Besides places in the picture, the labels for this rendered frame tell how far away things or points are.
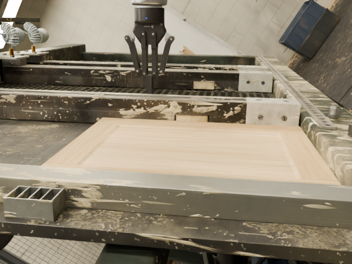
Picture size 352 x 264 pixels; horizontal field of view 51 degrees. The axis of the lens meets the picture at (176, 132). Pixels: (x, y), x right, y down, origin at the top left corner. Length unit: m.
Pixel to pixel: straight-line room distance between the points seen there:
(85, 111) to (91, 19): 5.42
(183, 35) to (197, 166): 3.98
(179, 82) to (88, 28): 5.01
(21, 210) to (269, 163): 0.41
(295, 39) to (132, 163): 4.40
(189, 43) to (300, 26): 1.39
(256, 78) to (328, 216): 0.95
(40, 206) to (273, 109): 0.58
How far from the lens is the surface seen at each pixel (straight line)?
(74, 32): 6.47
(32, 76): 1.61
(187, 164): 0.65
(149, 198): 0.51
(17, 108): 1.04
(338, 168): 0.64
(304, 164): 0.68
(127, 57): 2.41
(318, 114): 0.90
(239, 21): 5.93
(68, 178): 0.55
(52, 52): 2.11
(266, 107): 0.90
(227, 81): 1.42
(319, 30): 5.00
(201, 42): 4.56
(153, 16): 0.93
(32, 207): 0.53
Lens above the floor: 1.17
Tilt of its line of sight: 2 degrees down
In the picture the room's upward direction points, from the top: 58 degrees counter-clockwise
